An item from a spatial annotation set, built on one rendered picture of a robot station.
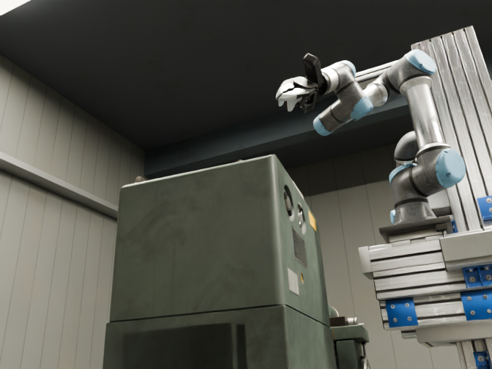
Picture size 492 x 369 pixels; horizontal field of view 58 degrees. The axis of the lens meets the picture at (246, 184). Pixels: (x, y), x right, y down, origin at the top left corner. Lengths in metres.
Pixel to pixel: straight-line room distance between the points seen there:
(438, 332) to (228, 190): 0.88
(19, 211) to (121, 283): 3.34
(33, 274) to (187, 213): 3.43
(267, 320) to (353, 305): 4.97
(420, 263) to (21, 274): 3.59
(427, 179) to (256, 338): 0.83
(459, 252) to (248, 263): 0.65
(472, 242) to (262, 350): 0.71
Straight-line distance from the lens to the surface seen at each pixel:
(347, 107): 1.47
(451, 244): 1.44
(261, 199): 1.11
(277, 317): 1.03
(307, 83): 1.34
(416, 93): 1.72
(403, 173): 1.66
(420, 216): 1.59
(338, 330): 2.18
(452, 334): 1.66
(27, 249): 4.51
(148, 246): 1.21
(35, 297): 4.52
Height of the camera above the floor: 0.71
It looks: 24 degrees up
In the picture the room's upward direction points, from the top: 3 degrees counter-clockwise
